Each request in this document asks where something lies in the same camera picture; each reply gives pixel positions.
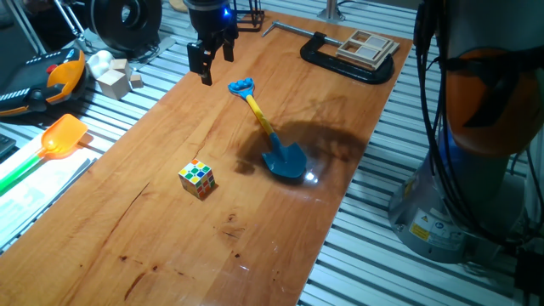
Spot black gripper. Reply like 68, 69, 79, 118
185, 0, 240, 87

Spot colourful puzzle cube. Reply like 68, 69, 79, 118
178, 158, 217, 201

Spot blue yellow toy shovel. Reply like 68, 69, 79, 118
227, 77, 309, 179

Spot orange green toy shovel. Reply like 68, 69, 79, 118
0, 113, 89, 193

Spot white plastic object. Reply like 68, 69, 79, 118
86, 49, 115, 80

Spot medium wooden block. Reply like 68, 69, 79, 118
109, 58, 133, 80

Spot large wooden cube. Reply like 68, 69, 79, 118
96, 69, 132, 101

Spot black filament spool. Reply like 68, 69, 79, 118
87, 0, 163, 54

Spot black C-clamp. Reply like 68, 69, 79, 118
262, 20, 395, 85

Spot thin metal rod stand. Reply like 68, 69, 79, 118
53, 0, 93, 52

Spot black orange teach pendant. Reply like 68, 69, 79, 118
0, 47, 88, 118

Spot wooden board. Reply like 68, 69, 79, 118
0, 10, 414, 306

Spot grey slanted metal bar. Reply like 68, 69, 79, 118
6, 0, 47, 55

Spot white paper sheets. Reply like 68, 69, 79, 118
0, 131, 101, 252

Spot black keyboard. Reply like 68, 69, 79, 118
0, 133, 17, 161

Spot black wire rack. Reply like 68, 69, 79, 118
231, 0, 265, 33

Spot aluminium post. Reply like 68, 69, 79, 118
316, 0, 346, 23

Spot wooden window frame piece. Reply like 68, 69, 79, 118
335, 29, 400, 71

